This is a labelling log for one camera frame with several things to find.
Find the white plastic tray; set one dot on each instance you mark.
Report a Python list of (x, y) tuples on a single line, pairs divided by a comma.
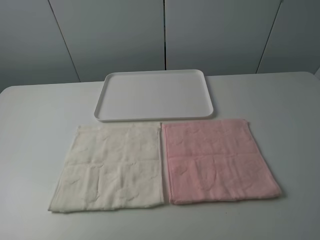
[(154, 95)]

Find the pink towel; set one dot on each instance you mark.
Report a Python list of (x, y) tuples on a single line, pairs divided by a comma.
[(215, 161)]

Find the cream white towel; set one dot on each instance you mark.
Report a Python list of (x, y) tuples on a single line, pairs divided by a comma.
[(111, 166)]

